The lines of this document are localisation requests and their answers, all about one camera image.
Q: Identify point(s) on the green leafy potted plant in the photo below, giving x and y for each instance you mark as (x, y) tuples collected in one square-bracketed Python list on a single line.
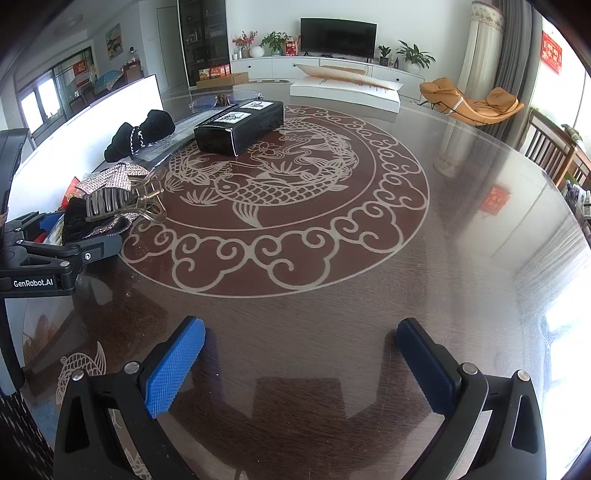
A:
[(274, 42)]

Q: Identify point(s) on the white television cabinet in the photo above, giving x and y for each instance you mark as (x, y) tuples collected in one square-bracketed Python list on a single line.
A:
[(277, 68)]

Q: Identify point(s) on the dining table with blue cloth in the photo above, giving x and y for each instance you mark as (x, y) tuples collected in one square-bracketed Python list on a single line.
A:
[(108, 79)]

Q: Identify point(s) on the orange lounge chair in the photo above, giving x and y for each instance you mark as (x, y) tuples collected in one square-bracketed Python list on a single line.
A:
[(475, 108)]

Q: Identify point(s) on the red flowers in vase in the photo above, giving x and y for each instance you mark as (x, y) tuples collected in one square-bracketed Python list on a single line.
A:
[(244, 40)]

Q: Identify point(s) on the red window decoration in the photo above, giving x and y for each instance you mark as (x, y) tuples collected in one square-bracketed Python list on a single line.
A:
[(551, 51)]

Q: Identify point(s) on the large white cardboard box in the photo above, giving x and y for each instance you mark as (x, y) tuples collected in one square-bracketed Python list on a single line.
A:
[(92, 120)]

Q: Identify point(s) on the grey curtain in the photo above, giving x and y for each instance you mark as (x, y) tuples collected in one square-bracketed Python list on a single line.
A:
[(515, 55)]

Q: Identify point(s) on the white patterned curtain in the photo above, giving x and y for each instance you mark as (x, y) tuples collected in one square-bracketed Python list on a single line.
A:
[(471, 92)]

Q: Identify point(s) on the black flat television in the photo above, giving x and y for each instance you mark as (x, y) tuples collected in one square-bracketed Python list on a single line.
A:
[(338, 37)]

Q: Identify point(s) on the white round vase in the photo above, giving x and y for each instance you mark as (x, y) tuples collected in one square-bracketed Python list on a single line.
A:
[(256, 52)]

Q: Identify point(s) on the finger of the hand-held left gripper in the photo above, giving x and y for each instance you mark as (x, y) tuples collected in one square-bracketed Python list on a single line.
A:
[(92, 251), (27, 226)]

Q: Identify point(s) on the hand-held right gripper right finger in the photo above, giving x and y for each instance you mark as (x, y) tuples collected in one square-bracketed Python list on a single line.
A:
[(427, 364)]

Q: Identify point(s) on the brown cardboard carton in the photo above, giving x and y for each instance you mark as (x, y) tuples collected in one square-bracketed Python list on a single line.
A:
[(221, 81)]

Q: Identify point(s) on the framed wall painting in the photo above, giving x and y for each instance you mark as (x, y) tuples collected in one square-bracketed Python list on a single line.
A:
[(113, 40)]

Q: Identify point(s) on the translucent brown hair claw clip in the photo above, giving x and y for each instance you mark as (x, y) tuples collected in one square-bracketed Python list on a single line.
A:
[(115, 203)]

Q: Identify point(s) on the dark wooden chair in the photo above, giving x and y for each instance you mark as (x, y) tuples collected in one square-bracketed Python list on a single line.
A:
[(551, 147)]

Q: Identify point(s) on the red snack packet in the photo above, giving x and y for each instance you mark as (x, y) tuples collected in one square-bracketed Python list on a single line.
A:
[(73, 191)]

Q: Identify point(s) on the small potted plant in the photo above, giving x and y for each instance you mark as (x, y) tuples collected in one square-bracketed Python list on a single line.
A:
[(383, 54)]

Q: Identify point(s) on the red door poster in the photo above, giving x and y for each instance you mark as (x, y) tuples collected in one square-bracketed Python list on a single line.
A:
[(82, 71)]

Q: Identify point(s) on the rhinestone bow hair clip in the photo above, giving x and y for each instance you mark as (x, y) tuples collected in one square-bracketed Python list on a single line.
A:
[(113, 177)]

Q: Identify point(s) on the black glass display cabinet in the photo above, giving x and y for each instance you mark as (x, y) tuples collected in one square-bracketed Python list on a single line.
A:
[(203, 41)]

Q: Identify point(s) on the red gift box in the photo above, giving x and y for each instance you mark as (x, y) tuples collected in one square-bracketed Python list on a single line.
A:
[(292, 47)]

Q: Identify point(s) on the black knit cloth white trim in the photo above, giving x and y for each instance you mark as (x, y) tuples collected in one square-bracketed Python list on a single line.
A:
[(138, 131)]

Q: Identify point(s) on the large potted plant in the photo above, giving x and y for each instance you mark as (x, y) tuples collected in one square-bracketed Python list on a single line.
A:
[(414, 55)]

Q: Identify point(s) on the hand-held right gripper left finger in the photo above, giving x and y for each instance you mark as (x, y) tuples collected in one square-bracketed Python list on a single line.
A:
[(175, 364)]

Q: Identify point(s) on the white flat carton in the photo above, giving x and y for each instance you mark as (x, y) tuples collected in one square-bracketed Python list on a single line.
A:
[(341, 94)]

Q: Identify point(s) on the black box with white labels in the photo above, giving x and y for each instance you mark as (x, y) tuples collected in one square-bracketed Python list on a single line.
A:
[(240, 127)]

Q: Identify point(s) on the orange snack boxes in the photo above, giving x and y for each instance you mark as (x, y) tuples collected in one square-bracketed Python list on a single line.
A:
[(214, 71)]

